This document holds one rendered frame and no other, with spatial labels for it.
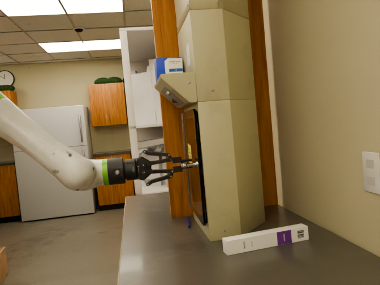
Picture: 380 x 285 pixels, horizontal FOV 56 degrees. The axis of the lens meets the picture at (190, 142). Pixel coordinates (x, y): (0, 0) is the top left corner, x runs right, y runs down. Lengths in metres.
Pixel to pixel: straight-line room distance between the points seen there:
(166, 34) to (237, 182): 0.72
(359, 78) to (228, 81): 0.40
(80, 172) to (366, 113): 0.84
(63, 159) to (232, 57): 0.64
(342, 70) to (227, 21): 0.40
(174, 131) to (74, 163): 0.56
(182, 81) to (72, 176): 0.46
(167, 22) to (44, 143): 0.77
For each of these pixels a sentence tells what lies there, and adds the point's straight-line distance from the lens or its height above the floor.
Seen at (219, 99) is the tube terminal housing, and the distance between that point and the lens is 1.21.
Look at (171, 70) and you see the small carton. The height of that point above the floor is 1.53.
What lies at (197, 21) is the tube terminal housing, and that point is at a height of 1.67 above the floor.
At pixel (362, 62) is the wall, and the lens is 1.14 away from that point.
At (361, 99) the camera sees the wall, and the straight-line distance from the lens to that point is 1.14.
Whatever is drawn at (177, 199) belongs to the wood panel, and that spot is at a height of 1.02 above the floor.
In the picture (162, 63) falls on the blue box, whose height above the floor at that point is 1.58.
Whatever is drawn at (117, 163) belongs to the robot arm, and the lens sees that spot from 1.25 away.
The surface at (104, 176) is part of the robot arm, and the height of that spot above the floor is 1.19.
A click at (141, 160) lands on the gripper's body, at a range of 1.27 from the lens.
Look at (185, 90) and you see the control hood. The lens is 1.19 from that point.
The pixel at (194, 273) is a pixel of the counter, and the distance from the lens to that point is 1.03.
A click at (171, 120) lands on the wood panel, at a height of 1.36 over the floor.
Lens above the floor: 1.34
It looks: 3 degrees down
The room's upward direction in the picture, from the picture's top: 5 degrees counter-clockwise
